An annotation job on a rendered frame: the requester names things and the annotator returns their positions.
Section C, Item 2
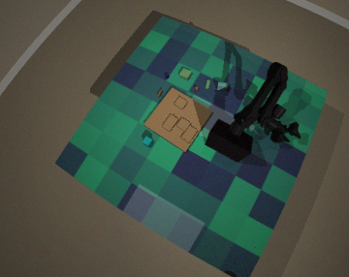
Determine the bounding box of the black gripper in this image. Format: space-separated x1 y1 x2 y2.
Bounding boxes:
270 120 301 142

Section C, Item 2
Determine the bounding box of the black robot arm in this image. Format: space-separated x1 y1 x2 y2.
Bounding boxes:
228 62 288 143

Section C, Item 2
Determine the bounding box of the teal cube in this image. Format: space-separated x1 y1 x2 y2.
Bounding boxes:
143 136 153 147

